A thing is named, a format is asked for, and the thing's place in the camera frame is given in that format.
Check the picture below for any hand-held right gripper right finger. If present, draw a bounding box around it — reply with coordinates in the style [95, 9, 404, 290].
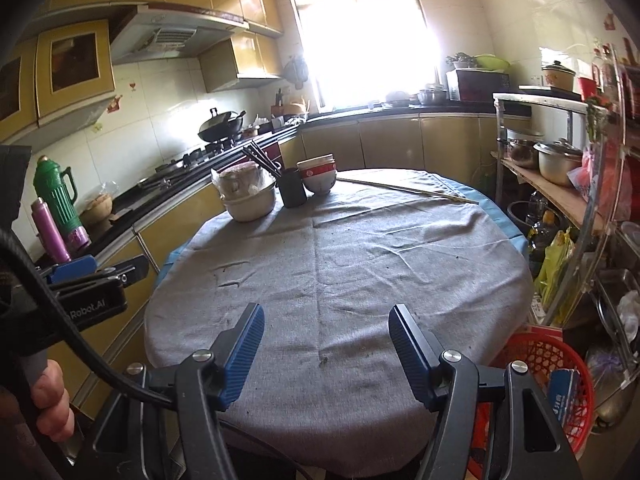
[389, 304, 583, 480]

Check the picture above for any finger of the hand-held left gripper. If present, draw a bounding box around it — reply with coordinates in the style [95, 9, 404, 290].
[40, 255, 98, 286]
[95, 255, 150, 290]

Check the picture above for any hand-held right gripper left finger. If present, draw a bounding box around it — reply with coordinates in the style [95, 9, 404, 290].
[87, 302, 266, 480]

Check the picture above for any red plastic basket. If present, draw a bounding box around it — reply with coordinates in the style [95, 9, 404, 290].
[470, 325, 596, 461]

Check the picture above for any blue white tissue pack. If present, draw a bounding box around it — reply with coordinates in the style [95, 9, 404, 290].
[547, 369, 581, 436]

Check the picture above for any person's left hand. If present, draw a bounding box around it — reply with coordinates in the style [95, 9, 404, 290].
[30, 360, 76, 442]

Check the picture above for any purple thermos bottle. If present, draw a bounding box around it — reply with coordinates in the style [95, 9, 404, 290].
[31, 197, 73, 263]

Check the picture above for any brown bowl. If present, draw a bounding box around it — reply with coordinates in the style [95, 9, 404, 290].
[80, 195, 113, 226]

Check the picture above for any green thermos jug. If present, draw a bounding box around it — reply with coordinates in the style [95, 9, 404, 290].
[33, 156, 91, 248]

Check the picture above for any grey tablecloth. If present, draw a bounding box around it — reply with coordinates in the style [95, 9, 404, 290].
[144, 167, 535, 468]

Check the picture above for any black gas stove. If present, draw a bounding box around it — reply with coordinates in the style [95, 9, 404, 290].
[137, 140, 251, 188]

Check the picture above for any metal basin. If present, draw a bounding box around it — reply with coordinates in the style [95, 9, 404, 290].
[221, 180, 277, 222]

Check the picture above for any plastic-wrapped bowl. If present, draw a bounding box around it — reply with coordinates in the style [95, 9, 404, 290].
[211, 162, 271, 198]

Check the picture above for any blue table cover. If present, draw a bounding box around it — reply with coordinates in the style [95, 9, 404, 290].
[159, 180, 531, 281]

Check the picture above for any black wok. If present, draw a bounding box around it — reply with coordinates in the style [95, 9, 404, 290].
[197, 108, 247, 142]

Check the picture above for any yellow plastic bag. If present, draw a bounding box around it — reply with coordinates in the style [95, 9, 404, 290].
[535, 227, 576, 311]

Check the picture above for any black chopstick holder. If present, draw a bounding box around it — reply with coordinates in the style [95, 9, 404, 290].
[278, 167, 307, 208]

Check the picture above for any long pale stick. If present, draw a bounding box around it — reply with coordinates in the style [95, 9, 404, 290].
[336, 176, 480, 206]

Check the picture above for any bundle of black chopsticks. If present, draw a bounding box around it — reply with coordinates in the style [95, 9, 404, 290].
[242, 140, 283, 177]

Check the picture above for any cooking oil bottle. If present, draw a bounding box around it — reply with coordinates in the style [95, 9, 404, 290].
[527, 210, 561, 263]

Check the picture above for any range hood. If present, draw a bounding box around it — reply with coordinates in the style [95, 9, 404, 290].
[110, 5, 250, 65]

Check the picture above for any steel pot with lid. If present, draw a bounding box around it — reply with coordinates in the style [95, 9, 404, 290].
[534, 139, 585, 187]

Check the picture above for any pink plastic bag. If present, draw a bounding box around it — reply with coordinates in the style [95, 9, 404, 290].
[567, 142, 632, 221]

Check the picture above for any microwave oven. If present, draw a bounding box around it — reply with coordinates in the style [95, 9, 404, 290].
[446, 69, 512, 103]

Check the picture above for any metal shelf rack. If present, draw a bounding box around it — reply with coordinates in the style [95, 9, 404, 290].
[492, 42, 640, 436]

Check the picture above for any green plastic basin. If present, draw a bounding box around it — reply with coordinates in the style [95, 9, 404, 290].
[474, 54, 511, 71]

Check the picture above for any enamel pot with lid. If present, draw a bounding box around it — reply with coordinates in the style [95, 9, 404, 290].
[542, 60, 581, 93]

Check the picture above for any red cup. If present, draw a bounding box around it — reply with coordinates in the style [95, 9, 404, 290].
[577, 76, 601, 103]

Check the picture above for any window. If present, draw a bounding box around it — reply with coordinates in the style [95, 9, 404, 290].
[284, 0, 446, 113]

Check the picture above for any black cable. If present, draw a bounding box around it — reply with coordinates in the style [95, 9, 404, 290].
[0, 227, 176, 411]

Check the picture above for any glass door wall cabinet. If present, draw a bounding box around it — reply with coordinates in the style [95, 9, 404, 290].
[0, 19, 117, 143]

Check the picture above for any yellow wall cabinet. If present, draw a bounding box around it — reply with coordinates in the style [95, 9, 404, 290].
[200, 32, 283, 93]

